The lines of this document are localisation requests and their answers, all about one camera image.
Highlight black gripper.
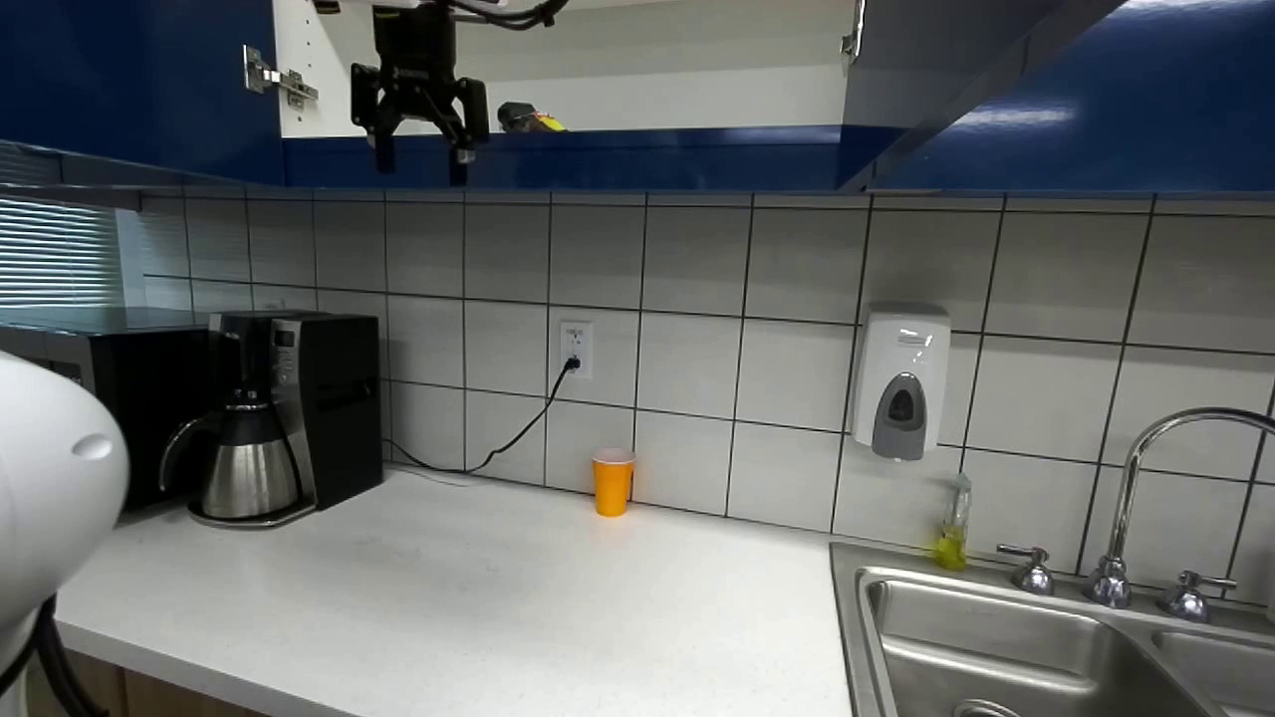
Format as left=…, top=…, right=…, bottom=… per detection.
left=348, top=0, right=493, bottom=187

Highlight black snack packet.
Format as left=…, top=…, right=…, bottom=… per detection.
left=493, top=100, right=570, bottom=139

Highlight metal cabinet hinge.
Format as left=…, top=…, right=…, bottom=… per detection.
left=240, top=44, right=321, bottom=113
left=839, top=0, right=871, bottom=60

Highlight blue cabinet door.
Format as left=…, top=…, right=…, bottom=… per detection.
left=835, top=0, right=1133, bottom=191
left=0, top=0, right=285, bottom=187

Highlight wooden base cabinet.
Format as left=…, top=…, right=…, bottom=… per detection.
left=18, top=647, right=264, bottom=717

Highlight steel black coffee maker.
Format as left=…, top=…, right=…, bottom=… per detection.
left=212, top=312, right=392, bottom=526

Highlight window blinds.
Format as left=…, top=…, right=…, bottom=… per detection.
left=0, top=195, right=153, bottom=320

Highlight stainless steel coffee carafe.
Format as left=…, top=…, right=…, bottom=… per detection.
left=154, top=389, right=311, bottom=526

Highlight steel black microwave oven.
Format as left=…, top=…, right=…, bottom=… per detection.
left=0, top=323, right=228, bottom=518

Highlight orange plastic cup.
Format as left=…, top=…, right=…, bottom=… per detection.
left=591, top=450, right=639, bottom=522

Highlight yellow-green dish soap bottle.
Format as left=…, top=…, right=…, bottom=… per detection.
left=923, top=475, right=976, bottom=576

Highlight stainless steel double sink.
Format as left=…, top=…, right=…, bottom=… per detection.
left=829, top=536, right=1275, bottom=717

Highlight chrome gooseneck faucet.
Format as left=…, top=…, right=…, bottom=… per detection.
left=1078, top=401, right=1275, bottom=615

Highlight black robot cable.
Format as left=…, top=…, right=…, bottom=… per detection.
left=446, top=0, right=575, bottom=37

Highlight blue white wall cabinet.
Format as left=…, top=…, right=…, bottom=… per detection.
left=270, top=0, right=880, bottom=191

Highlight white wall outlet with plug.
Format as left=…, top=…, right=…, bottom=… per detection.
left=554, top=316, right=596, bottom=389

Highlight black power cord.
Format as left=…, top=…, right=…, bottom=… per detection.
left=382, top=355, right=584, bottom=478

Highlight white wall soap dispenser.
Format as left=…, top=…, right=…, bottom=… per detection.
left=847, top=312, right=955, bottom=466

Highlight chrome faucet handle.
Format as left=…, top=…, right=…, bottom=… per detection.
left=1163, top=568, right=1244, bottom=627
left=996, top=543, right=1058, bottom=599

